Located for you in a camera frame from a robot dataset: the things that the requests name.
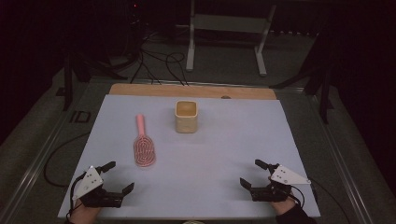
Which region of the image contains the hand-held gripper cable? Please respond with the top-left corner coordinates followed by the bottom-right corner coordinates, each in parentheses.
top-left (289, 183), bottom-right (306, 208)
top-left (65, 172), bottom-right (89, 218)

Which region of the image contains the left hand-held gripper cable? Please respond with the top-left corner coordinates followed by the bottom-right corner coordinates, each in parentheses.
top-left (65, 172), bottom-right (89, 218)

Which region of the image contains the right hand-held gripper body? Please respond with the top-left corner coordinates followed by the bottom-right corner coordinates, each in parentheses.
top-left (250, 163), bottom-right (312, 203)

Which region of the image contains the black stand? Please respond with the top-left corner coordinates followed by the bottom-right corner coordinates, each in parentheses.
top-left (270, 22), bottom-right (334, 125)
top-left (62, 50), bottom-right (129, 112)

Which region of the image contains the pink hairbrush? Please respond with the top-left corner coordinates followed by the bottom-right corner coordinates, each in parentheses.
top-left (133, 114), bottom-right (157, 168)

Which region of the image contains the grey metal stand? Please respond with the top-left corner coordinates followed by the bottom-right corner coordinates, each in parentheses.
top-left (175, 0), bottom-right (277, 77)

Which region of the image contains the right hand-held gripper cable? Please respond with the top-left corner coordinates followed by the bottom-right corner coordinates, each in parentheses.
top-left (289, 183), bottom-right (306, 208)

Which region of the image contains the white table mat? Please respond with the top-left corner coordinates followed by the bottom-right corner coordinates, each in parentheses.
top-left (57, 93), bottom-right (321, 220)

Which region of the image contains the black floor cable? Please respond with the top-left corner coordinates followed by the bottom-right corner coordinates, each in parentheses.
top-left (307, 176), bottom-right (351, 224)
top-left (163, 51), bottom-right (191, 87)
top-left (43, 132), bottom-right (92, 189)
top-left (129, 36), bottom-right (163, 86)

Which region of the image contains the beige square cup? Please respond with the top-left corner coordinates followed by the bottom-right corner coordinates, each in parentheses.
top-left (174, 99), bottom-right (199, 134)

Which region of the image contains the person's right hand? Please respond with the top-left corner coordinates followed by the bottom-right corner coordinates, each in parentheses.
top-left (269, 195), bottom-right (297, 217)

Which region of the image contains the person's left hand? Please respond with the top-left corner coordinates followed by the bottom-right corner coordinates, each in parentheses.
top-left (68, 200), bottom-right (103, 224)

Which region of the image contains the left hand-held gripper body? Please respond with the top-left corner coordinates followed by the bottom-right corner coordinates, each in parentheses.
top-left (72, 165), bottom-right (124, 209)

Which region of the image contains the aluminium floor rail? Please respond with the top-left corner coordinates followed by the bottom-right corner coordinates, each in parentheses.
top-left (306, 89), bottom-right (375, 224)
top-left (0, 92), bottom-right (94, 224)

